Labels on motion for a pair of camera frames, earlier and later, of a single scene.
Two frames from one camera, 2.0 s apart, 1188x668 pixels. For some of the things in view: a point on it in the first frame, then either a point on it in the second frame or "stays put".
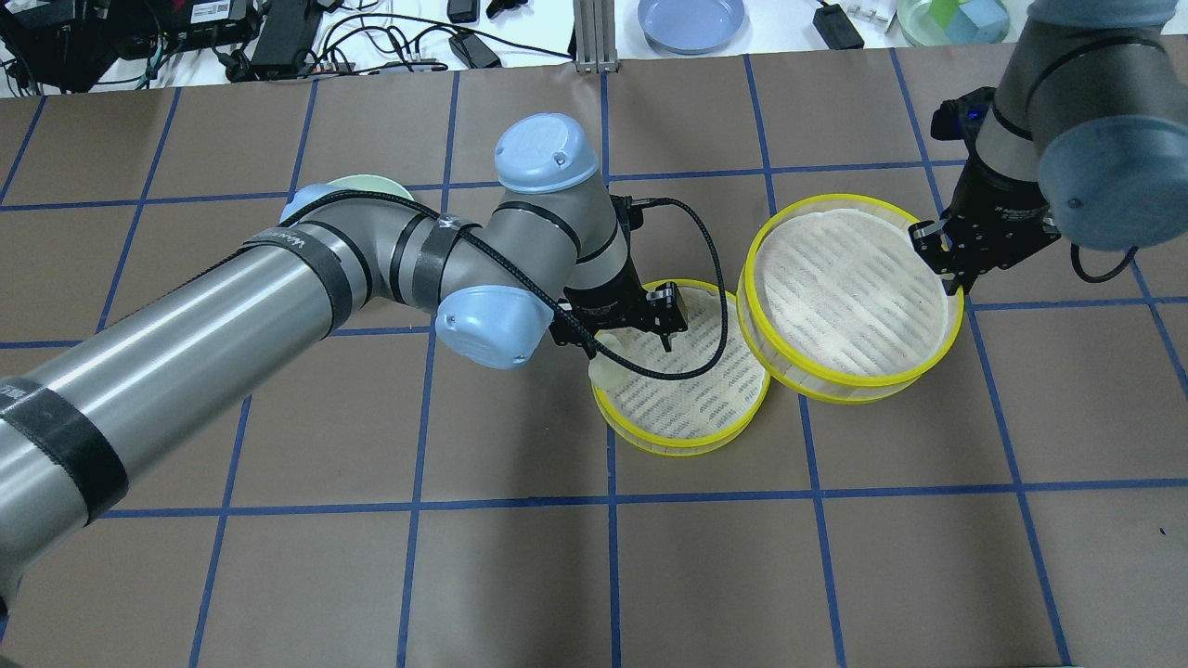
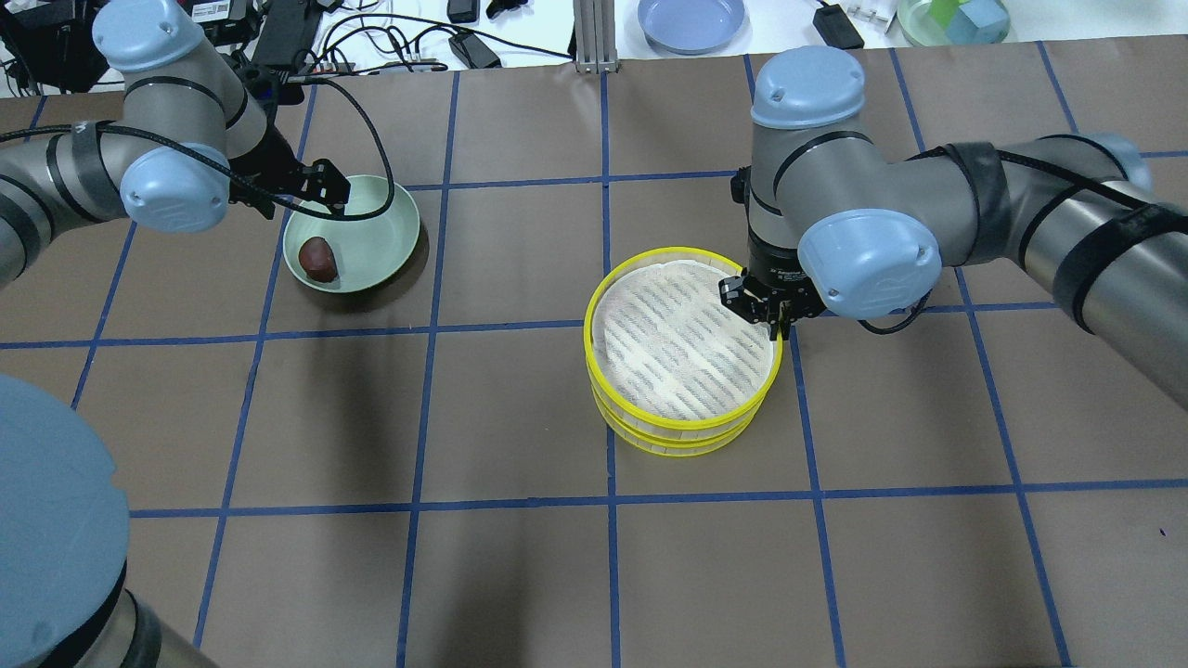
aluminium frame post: [595, 36] stays put
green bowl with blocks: [948, 22] stays put
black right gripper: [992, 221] to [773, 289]
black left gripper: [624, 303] to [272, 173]
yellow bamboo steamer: [836, 303] to [668, 355]
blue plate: [690, 27] stays put
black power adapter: [836, 29] stays put
